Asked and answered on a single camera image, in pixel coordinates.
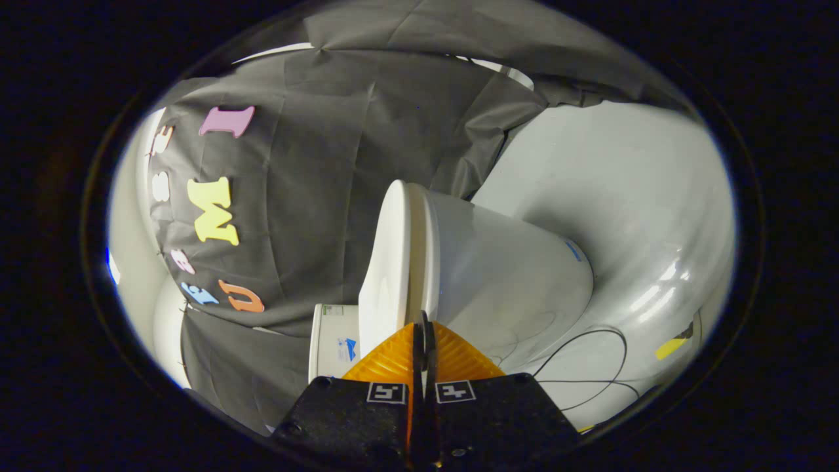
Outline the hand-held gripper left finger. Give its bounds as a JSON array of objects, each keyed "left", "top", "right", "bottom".
[{"left": 272, "top": 311, "right": 427, "bottom": 469}]

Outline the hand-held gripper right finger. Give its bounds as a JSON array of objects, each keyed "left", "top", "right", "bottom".
[{"left": 424, "top": 316, "right": 581, "bottom": 468}]

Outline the white toilet lid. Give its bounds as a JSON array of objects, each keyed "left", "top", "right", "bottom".
[{"left": 358, "top": 180, "right": 414, "bottom": 358}]

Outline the white toilet body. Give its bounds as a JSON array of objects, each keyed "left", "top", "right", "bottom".
[{"left": 308, "top": 187, "right": 595, "bottom": 384}]

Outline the white toilet seat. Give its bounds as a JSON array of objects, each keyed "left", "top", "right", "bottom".
[{"left": 408, "top": 184, "right": 442, "bottom": 322}]

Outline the yellow floor tape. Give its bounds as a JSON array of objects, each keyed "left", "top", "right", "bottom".
[{"left": 655, "top": 337, "right": 690, "bottom": 361}]

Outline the black backdrop cloth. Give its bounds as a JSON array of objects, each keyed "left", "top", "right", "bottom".
[{"left": 147, "top": 0, "right": 689, "bottom": 437}]

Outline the thin black cable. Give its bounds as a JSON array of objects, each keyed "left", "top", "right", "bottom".
[{"left": 492, "top": 328, "right": 640, "bottom": 412}]

